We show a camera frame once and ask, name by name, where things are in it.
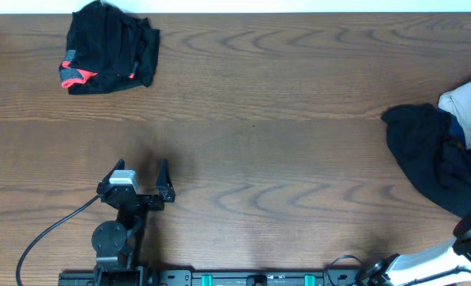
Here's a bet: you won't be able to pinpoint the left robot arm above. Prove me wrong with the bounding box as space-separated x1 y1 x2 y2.
91 159 176 286

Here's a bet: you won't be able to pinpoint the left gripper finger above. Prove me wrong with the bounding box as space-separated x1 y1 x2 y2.
156 159 176 203
101 159 125 185

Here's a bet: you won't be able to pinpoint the black shirt with white logo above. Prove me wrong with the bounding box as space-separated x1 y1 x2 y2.
381 103 471 218

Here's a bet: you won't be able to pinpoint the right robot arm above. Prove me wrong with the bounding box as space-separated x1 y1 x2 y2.
355 212 471 286

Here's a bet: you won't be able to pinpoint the folded black garment orange trim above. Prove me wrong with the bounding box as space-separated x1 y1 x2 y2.
59 1 160 95

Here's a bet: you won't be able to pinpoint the black base rail green clamps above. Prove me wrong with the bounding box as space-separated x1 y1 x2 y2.
58 269 359 286

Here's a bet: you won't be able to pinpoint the blue shirt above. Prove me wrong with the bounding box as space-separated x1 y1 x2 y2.
437 65 471 150

